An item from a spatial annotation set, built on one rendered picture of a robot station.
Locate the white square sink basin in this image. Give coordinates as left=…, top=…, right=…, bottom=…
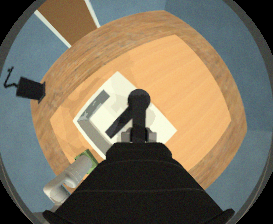
left=73, top=71, right=177, bottom=160

